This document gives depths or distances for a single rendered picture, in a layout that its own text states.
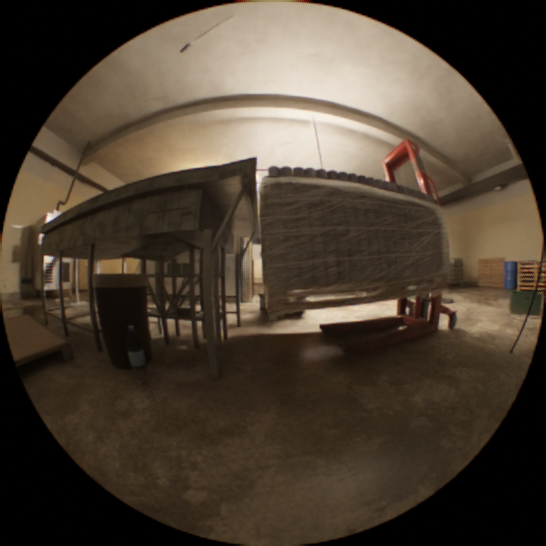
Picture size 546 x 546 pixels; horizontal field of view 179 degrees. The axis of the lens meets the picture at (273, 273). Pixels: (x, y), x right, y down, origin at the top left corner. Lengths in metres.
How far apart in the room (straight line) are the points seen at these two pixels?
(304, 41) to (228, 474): 4.91
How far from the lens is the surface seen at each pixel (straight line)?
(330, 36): 4.41
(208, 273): 0.87
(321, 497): 0.62
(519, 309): 3.40
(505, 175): 8.85
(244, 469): 0.65
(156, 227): 1.03
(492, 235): 9.40
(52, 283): 5.39
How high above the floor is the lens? 0.58
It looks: level
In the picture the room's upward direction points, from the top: straight up
